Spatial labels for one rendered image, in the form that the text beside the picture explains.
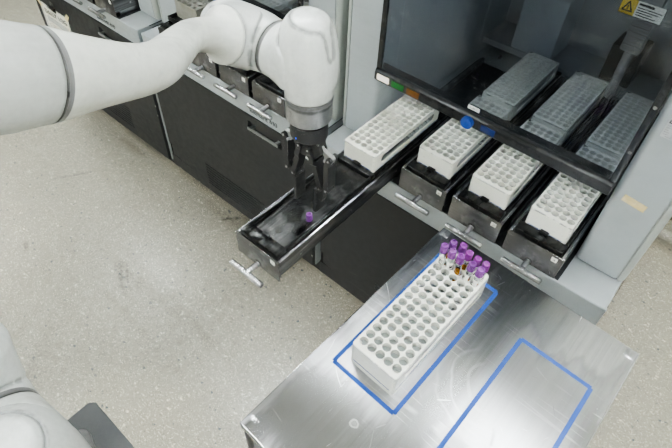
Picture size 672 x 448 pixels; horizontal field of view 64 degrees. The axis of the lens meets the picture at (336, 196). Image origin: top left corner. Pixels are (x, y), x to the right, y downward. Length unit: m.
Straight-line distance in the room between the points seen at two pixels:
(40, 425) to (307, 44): 0.68
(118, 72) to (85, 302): 1.64
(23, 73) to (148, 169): 2.07
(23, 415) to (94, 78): 0.51
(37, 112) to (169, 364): 1.49
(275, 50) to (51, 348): 1.51
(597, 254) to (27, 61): 1.17
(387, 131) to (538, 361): 0.65
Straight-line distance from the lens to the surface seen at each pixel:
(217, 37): 0.95
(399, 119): 1.44
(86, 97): 0.61
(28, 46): 0.58
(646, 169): 1.19
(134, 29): 2.13
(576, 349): 1.14
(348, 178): 1.33
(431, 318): 1.01
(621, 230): 1.29
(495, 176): 1.33
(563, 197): 1.33
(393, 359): 0.96
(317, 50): 0.89
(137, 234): 2.36
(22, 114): 0.58
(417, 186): 1.37
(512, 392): 1.05
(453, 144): 1.37
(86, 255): 2.35
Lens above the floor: 1.73
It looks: 46 degrees down
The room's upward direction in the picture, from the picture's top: 3 degrees clockwise
